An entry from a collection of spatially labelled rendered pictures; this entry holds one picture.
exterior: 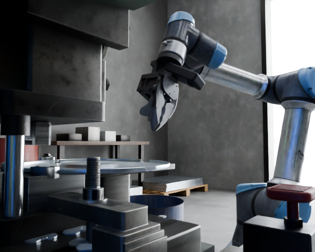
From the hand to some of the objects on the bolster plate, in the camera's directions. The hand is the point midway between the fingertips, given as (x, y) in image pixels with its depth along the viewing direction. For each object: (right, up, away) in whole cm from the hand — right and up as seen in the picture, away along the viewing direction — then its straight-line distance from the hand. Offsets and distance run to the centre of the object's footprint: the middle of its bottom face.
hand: (157, 125), depth 70 cm
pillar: (-18, -11, -34) cm, 40 cm away
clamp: (-7, -14, -35) cm, 38 cm away
